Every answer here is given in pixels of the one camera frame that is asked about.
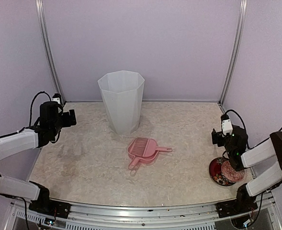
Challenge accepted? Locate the translucent white waste bin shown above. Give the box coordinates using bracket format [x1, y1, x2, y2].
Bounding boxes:
[98, 70, 145, 135]

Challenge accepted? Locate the pink plastic hand brush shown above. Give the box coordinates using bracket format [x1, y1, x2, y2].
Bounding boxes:
[130, 138, 172, 158]

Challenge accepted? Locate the pink plastic dustpan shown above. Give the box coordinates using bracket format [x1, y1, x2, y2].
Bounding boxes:
[127, 138, 157, 170]

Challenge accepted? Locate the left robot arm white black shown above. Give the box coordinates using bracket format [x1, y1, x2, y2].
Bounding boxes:
[0, 93, 77, 213]

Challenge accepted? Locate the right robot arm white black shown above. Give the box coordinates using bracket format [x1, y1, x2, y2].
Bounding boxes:
[209, 113, 282, 213]

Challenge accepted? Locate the dark red patterned round dish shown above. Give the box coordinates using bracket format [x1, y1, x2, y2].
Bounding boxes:
[209, 157, 236, 186]

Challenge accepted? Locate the pink patterned small bowl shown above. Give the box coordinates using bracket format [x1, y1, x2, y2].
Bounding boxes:
[221, 161, 245, 183]

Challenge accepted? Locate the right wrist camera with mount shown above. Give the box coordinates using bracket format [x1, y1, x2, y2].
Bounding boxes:
[221, 114, 233, 136]

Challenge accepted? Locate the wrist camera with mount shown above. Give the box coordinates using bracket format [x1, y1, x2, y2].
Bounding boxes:
[221, 114, 233, 136]
[51, 93, 62, 104]

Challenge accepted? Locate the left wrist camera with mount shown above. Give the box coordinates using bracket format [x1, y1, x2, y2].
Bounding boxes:
[51, 93, 62, 104]

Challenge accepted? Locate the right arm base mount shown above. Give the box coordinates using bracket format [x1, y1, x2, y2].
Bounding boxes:
[215, 184, 258, 218]

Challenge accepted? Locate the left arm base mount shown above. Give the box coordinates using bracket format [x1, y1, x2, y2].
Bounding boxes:
[29, 181, 71, 219]

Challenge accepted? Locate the front aluminium rail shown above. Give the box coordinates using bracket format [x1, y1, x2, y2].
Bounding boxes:
[10, 198, 279, 230]

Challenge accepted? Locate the right aluminium frame post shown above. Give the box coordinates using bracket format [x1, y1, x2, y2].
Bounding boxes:
[219, 0, 248, 106]

